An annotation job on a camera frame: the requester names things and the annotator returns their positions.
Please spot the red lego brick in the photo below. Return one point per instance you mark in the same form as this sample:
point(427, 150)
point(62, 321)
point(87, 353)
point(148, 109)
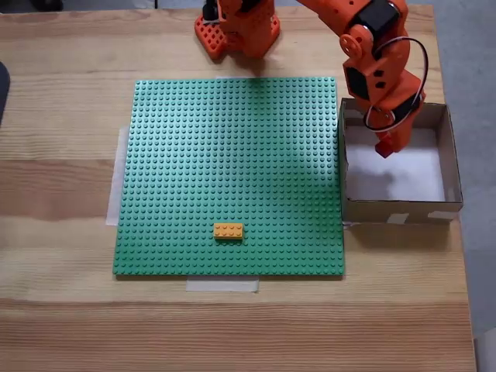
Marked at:
point(383, 149)

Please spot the open cardboard box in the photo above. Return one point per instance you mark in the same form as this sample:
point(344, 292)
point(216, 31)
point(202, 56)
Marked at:
point(452, 162)

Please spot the yellow lego brick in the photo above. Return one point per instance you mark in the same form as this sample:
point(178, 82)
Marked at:
point(228, 231)

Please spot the green lego baseplate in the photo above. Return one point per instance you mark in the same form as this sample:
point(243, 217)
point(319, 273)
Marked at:
point(174, 174)

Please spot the white paper sheet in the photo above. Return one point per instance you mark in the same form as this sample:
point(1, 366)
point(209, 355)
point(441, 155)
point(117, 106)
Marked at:
point(410, 178)

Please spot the masking tape strip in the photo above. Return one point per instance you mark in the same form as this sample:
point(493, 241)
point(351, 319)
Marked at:
point(236, 77)
point(116, 174)
point(221, 285)

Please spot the black rounded object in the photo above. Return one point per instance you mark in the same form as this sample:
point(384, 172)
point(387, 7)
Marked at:
point(3, 93)

